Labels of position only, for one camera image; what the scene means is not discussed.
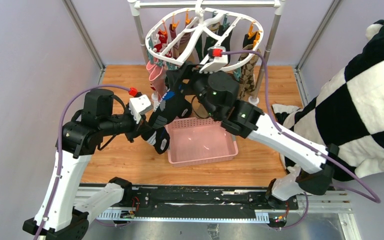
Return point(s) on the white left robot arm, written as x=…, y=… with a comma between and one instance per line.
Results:
x=60, y=217

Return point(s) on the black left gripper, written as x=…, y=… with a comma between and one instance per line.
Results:
x=137, y=129

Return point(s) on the dark green sock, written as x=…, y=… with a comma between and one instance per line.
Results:
x=201, y=46

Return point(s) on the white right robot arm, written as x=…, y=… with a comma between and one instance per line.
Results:
x=217, y=92

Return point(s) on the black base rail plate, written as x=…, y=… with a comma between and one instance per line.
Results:
x=197, y=203

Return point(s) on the brown argyle sock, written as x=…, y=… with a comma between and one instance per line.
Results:
x=248, y=86

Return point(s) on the pink sock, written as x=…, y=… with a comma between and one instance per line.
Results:
x=154, y=70
x=158, y=85

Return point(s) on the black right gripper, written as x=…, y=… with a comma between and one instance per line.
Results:
x=176, y=77

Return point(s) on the pink plastic basket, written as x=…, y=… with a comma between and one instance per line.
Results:
x=196, y=141

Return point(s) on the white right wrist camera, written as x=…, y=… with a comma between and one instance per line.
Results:
x=216, y=60

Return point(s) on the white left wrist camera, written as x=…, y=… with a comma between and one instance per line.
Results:
x=139, y=106

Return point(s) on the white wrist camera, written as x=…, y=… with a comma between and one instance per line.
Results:
x=216, y=60
x=139, y=106

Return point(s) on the white metal drying rack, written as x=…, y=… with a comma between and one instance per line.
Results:
x=278, y=5

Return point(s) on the white oval clip hanger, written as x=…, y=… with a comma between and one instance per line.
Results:
x=184, y=27

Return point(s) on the black white checkered blanket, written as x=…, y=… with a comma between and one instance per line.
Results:
x=348, y=112

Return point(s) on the red white striped sock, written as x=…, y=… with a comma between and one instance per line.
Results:
x=162, y=36

